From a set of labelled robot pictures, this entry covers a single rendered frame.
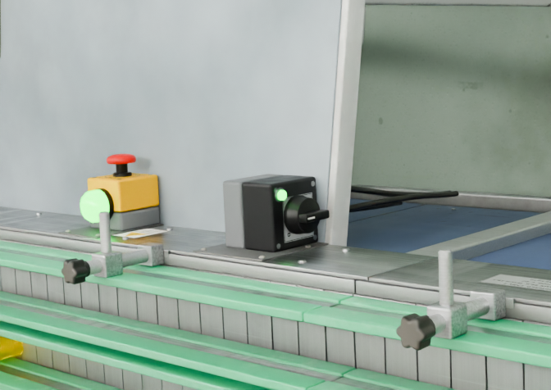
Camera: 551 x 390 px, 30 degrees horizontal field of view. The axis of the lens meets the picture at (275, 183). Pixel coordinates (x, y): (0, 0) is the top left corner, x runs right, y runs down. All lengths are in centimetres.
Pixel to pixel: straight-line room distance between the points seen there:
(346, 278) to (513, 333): 21
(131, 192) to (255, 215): 26
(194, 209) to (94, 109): 24
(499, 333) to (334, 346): 23
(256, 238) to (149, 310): 18
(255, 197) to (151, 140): 29
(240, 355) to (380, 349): 17
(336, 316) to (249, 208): 27
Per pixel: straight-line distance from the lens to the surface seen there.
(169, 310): 125
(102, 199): 138
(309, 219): 116
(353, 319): 94
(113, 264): 119
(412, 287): 100
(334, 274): 106
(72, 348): 127
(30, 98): 165
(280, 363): 109
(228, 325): 118
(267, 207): 116
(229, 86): 131
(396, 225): 145
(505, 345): 86
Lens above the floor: 167
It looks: 47 degrees down
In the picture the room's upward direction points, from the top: 100 degrees counter-clockwise
